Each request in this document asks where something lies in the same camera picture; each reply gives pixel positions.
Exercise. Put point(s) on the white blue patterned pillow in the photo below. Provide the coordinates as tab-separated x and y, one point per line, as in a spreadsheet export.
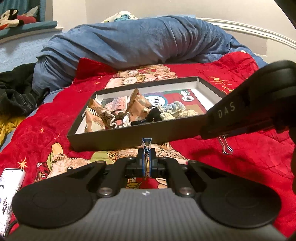
120	16

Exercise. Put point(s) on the black crochet scrunchie white trim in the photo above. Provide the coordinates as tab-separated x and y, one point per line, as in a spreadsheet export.
154	115

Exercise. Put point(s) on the brown crochet scrunchie white trim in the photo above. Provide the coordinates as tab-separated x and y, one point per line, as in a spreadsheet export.
107	115

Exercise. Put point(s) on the cream crochet scrunchie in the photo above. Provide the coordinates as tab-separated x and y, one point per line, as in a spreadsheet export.
187	113

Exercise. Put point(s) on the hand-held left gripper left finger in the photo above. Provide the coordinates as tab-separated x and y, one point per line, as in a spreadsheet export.
143	162

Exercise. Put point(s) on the smartphone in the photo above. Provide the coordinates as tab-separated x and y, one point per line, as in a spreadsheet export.
9	185

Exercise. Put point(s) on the yellow cloth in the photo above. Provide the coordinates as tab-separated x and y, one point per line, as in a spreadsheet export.
9	126

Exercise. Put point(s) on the red bear printed blanket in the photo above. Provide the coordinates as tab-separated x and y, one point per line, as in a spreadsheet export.
254	157

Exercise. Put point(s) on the light blue bed sheet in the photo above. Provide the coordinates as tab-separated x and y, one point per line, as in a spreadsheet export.
39	109

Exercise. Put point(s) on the blue binder clip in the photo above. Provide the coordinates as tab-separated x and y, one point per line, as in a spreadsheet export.
146	150

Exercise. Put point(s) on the blue duvet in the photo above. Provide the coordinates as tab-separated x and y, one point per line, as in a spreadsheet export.
138	41

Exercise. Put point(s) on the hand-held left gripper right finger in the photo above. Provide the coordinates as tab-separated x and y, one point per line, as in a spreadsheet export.
151	162

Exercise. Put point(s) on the dark clothes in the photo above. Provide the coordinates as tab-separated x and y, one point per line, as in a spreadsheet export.
16	97

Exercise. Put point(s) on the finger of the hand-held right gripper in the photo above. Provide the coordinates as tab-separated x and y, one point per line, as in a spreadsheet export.
249	129

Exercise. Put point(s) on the small binder clip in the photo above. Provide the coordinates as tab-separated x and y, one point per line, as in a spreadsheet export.
223	144

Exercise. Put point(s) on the mouse plush toy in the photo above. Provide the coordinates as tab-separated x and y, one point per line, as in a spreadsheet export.
9	19

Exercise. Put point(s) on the blue crochet scrunchie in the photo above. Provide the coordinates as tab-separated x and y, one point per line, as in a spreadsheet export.
173	106

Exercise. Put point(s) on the teal ledge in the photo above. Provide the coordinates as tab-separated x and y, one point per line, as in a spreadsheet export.
34	25

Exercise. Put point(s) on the white bed headboard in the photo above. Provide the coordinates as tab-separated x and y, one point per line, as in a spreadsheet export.
254	31

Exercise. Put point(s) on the black cardboard box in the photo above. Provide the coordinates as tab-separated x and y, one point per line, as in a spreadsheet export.
115	141

